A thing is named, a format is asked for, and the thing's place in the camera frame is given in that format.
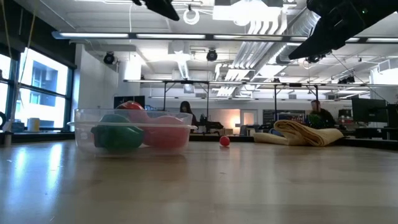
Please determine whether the green toy bell pepper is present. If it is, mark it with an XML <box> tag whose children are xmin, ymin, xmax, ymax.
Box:
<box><xmin>90</xmin><ymin>113</ymin><xmax>145</xmax><ymax>150</ymax></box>

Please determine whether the silver ventilation duct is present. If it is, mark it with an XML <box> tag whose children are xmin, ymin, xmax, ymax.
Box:
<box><xmin>275</xmin><ymin>7</ymin><xmax>321</xmax><ymax>65</ymax></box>

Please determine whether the black computer monitor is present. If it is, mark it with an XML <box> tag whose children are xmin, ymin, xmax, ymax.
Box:
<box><xmin>387</xmin><ymin>104</ymin><xmax>398</xmax><ymax>128</ymax></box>
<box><xmin>351</xmin><ymin>98</ymin><xmax>388</xmax><ymax>123</ymax></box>
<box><xmin>113</xmin><ymin>95</ymin><xmax>146</xmax><ymax>110</ymax></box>

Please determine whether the folded yellow towel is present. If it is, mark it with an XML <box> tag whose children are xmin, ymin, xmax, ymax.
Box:
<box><xmin>253</xmin><ymin>119</ymin><xmax>345</xmax><ymax>147</ymax></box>

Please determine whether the white ring ceiling lamp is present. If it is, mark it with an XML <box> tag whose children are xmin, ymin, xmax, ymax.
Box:
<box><xmin>182</xmin><ymin>7</ymin><xmax>201</xmax><ymax>26</ymax></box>

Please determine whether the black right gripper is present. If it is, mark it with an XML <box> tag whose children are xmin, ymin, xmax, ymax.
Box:
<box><xmin>288</xmin><ymin>0</ymin><xmax>398</xmax><ymax>60</ymax></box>

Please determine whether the black overhead bar with lights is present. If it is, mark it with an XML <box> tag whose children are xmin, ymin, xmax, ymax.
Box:
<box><xmin>51</xmin><ymin>30</ymin><xmax>398</xmax><ymax>44</ymax></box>

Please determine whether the person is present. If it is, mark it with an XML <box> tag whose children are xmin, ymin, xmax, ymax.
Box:
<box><xmin>306</xmin><ymin>99</ymin><xmax>336</xmax><ymax>129</ymax></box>
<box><xmin>179</xmin><ymin>100</ymin><xmax>200</xmax><ymax>126</ymax></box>

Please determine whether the clear plastic tupperware container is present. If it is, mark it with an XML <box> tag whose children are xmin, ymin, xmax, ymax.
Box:
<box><xmin>67</xmin><ymin>108</ymin><xmax>198</xmax><ymax>156</ymax></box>

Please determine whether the white cup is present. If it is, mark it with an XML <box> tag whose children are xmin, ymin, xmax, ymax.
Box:
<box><xmin>27</xmin><ymin>117</ymin><xmax>41</xmax><ymax>133</ymax></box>

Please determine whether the black background rig frame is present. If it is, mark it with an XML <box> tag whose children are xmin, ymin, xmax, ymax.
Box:
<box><xmin>273</xmin><ymin>83</ymin><xmax>320</xmax><ymax>116</ymax></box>
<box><xmin>162</xmin><ymin>80</ymin><xmax>210</xmax><ymax>121</ymax></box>

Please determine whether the red-pink oblong toy fruit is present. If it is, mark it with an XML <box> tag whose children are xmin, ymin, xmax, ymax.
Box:
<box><xmin>142</xmin><ymin>115</ymin><xmax>190</xmax><ymax>149</ymax></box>

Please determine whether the large red toy tomato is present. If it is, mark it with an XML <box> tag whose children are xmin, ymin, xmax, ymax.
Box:
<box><xmin>115</xmin><ymin>100</ymin><xmax>146</xmax><ymax>124</ymax></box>

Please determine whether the large dark-framed window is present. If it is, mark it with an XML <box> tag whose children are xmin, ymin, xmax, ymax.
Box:
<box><xmin>0</xmin><ymin>46</ymin><xmax>76</xmax><ymax>131</ymax></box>

